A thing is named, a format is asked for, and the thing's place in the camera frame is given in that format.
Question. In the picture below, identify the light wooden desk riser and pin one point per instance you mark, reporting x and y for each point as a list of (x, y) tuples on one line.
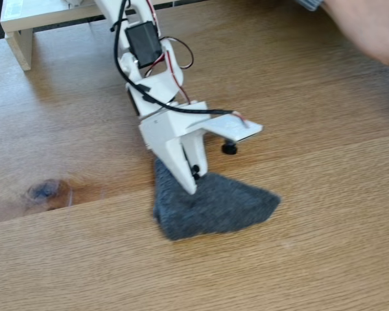
[(16, 39)]

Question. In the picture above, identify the grey fuzzy sock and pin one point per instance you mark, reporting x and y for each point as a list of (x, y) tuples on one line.
[(220, 207)]

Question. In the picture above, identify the person's hand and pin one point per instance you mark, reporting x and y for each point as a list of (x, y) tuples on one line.
[(376, 26)]

